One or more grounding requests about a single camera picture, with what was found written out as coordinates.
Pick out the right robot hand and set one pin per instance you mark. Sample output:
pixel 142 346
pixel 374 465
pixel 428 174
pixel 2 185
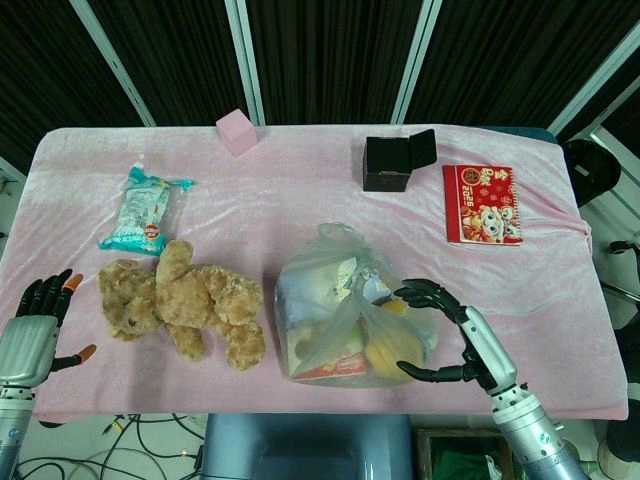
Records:
pixel 479 340

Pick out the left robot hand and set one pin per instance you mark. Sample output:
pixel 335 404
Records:
pixel 29 336

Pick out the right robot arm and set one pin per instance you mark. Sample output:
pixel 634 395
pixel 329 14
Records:
pixel 537 435

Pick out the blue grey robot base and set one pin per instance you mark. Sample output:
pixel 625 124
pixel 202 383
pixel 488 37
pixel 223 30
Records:
pixel 305 445

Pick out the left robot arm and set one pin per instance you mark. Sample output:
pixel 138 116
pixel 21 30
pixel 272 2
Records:
pixel 12 425

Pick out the wooden box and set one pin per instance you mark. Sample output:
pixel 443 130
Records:
pixel 460 452

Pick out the clear plastic bag with items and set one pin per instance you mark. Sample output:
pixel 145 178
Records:
pixel 345 310

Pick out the red spiral notebook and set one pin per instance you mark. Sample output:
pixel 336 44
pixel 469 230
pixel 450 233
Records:
pixel 482 205

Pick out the brown teddy bear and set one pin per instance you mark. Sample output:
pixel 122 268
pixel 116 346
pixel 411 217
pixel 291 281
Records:
pixel 185 305

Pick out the teal snack package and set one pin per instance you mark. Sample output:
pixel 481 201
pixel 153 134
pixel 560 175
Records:
pixel 142 210

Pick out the open black jewelry box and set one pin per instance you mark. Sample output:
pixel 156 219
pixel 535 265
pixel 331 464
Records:
pixel 395 160

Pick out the black stool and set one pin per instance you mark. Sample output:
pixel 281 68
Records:
pixel 590 170

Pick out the pink velvet tablecloth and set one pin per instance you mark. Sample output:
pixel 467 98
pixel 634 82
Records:
pixel 320 210

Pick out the pink cube block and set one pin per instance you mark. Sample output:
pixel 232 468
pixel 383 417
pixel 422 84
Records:
pixel 236 135

